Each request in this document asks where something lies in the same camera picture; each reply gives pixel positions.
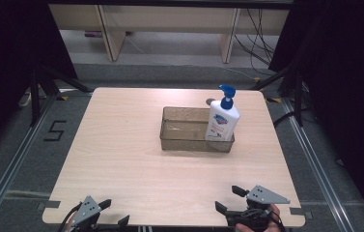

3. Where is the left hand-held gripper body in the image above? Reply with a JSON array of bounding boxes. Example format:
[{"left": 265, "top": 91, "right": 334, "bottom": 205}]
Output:
[{"left": 71, "top": 194, "right": 120, "bottom": 232}]

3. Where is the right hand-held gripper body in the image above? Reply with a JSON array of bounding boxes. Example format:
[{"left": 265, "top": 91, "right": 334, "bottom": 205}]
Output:
[{"left": 226, "top": 184, "right": 292, "bottom": 232}]

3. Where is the white bottle with blue pump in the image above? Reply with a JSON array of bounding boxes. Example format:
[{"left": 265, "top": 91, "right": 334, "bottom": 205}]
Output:
[{"left": 204, "top": 84, "right": 241, "bottom": 142}]

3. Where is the translucent brown plastic box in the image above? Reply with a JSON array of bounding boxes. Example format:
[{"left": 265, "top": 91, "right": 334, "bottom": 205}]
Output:
[{"left": 159, "top": 105, "right": 236, "bottom": 154}]

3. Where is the person's right hand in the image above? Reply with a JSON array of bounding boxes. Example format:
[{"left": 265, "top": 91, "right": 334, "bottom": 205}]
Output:
[{"left": 235, "top": 203, "right": 288, "bottom": 232}]

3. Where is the grey tape strip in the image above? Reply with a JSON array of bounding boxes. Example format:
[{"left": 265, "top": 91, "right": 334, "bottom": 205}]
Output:
[
  {"left": 289, "top": 207, "right": 313, "bottom": 220},
  {"left": 37, "top": 200, "right": 62, "bottom": 211}
]

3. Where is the black metal stand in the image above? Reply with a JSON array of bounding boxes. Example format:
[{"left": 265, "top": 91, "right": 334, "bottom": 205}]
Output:
[
  {"left": 29, "top": 66, "right": 94, "bottom": 128},
  {"left": 250, "top": 64, "right": 304, "bottom": 128}
]

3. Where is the white power strip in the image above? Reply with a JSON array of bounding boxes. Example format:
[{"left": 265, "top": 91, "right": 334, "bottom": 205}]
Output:
[{"left": 17, "top": 91, "right": 33, "bottom": 108}]

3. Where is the dark curtain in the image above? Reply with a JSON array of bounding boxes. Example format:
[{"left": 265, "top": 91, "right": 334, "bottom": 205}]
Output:
[
  {"left": 268, "top": 0, "right": 364, "bottom": 223},
  {"left": 0, "top": 0, "right": 78, "bottom": 159}
]

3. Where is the small pink item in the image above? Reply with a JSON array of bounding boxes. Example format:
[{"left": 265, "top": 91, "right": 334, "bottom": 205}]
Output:
[{"left": 84, "top": 30, "right": 103, "bottom": 39}]

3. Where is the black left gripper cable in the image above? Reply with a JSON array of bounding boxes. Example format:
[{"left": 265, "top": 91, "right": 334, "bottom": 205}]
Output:
[{"left": 56, "top": 202, "right": 83, "bottom": 232}]

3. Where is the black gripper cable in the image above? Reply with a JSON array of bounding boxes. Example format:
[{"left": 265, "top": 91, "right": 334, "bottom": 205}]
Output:
[
  {"left": 267, "top": 209, "right": 288, "bottom": 232},
  {"left": 56, "top": 202, "right": 83, "bottom": 232}
]

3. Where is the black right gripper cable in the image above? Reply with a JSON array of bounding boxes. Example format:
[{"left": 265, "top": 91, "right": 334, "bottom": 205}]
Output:
[{"left": 267, "top": 209, "right": 288, "bottom": 232}]

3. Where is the metal floor rail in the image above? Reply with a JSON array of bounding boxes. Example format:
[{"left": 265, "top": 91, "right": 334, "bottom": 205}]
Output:
[
  {"left": 0, "top": 95, "right": 58, "bottom": 232},
  {"left": 282, "top": 97, "right": 356, "bottom": 232}
]

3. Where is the black floor cable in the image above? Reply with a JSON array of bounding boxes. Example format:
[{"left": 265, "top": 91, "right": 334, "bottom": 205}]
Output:
[{"left": 272, "top": 110, "right": 297, "bottom": 129}]

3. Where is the bundle of black cables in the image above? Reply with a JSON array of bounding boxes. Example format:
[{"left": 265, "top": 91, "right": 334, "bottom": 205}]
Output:
[{"left": 234, "top": 8, "right": 277, "bottom": 76}]

